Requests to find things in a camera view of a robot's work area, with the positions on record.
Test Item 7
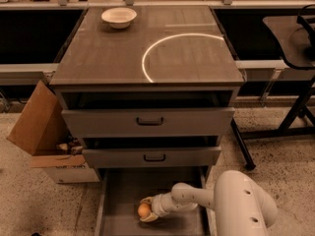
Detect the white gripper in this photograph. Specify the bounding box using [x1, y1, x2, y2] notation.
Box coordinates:
[140, 193, 173, 222]

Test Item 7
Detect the orange fruit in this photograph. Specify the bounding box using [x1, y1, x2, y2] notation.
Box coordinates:
[138, 204, 151, 218]

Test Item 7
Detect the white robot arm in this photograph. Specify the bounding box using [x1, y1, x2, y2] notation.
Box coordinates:
[138, 170, 278, 236]

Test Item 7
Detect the bottom grey drawer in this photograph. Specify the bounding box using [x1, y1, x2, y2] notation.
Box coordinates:
[94, 167, 211, 236]

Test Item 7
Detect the grey drawer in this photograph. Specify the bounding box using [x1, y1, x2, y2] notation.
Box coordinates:
[62, 107, 234, 138]
[94, 167, 211, 236]
[83, 147, 221, 168]

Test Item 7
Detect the middle grey drawer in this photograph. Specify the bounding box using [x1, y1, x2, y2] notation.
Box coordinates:
[83, 147, 221, 168]

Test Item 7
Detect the top grey drawer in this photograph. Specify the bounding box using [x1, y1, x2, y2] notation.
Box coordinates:
[62, 107, 234, 138]

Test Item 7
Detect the grey drawer cabinet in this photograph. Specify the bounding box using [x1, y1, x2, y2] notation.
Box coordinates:
[49, 5, 246, 182]

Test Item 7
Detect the black table leg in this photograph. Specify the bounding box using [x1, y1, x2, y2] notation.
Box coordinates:
[230, 119, 256, 170]

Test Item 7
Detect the open cardboard box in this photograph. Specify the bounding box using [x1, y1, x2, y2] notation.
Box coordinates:
[7, 81, 99, 184]

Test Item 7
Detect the white bowl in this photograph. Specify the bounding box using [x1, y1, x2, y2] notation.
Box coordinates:
[101, 8, 137, 30]

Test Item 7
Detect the black chair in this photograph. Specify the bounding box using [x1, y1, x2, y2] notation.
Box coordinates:
[242, 4, 315, 140]

